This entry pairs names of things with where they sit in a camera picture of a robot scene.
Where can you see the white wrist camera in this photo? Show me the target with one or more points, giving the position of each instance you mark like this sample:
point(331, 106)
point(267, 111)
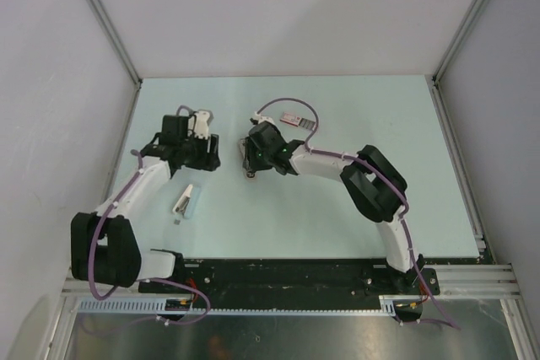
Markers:
point(199, 124)
point(258, 118)

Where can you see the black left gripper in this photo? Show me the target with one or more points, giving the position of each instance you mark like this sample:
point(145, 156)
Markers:
point(208, 161)

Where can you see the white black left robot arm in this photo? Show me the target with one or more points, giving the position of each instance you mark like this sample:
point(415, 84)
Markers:
point(104, 245)

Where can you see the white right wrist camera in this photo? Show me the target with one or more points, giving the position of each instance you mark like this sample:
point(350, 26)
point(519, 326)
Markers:
point(258, 118)

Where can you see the beige black small stapler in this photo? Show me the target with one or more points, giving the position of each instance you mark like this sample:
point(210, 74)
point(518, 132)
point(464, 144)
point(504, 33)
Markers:
point(248, 173)

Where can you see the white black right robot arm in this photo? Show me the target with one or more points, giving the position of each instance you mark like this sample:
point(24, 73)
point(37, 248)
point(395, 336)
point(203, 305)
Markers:
point(376, 188)

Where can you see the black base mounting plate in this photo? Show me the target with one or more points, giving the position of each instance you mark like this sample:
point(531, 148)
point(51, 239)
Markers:
point(372, 276)

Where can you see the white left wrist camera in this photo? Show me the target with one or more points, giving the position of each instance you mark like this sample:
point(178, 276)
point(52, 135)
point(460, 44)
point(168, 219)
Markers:
point(199, 124)

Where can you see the red staple box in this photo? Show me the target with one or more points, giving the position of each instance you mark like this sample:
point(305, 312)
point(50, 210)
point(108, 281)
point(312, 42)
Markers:
point(298, 121)

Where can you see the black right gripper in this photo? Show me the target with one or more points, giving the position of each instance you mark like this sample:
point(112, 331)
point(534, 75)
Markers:
point(255, 164)

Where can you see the light blue white stapler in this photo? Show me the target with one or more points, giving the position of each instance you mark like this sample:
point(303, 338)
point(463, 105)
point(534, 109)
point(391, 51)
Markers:
point(186, 204)

